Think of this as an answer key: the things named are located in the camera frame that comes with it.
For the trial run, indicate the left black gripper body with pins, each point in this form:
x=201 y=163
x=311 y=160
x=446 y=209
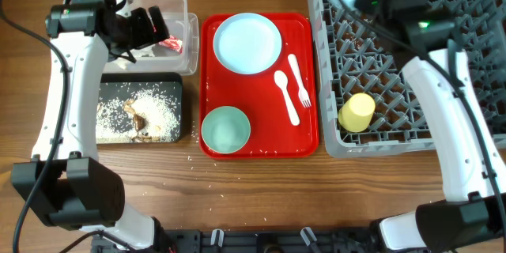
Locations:
x=137 y=32

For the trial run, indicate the red snack wrapper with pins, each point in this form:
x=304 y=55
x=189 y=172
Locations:
x=172 y=43

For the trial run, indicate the rice and food leftovers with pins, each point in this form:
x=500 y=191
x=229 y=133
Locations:
x=150 y=114

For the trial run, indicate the light blue plate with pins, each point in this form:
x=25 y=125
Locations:
x=247 y=43

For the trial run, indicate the mint green bowl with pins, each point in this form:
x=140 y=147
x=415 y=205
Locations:
x=226 y=130

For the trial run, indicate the white plastic spoon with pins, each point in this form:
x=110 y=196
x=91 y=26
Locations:
x=281 y=81

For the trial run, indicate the white plastic fork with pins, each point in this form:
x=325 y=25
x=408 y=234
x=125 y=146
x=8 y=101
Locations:
x=302 y=92

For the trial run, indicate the yellow plastic cup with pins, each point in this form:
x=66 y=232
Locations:
x=356 y=114

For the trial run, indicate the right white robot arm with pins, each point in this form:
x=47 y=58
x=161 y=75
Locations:
x=429 y=51

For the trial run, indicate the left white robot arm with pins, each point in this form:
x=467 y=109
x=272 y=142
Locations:
x=64 y=184

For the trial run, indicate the clear plastic waste bin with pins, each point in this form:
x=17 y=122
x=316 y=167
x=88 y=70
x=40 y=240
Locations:
x=182 y=25

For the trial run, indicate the black food waste tray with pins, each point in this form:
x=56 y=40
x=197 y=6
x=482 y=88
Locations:
x=158 y=87

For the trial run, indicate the grey dishwasher rack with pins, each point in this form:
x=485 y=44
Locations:
x=351 y=61

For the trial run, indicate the red serving tray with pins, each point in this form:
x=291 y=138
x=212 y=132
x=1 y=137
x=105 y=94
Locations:
x=272 y=134

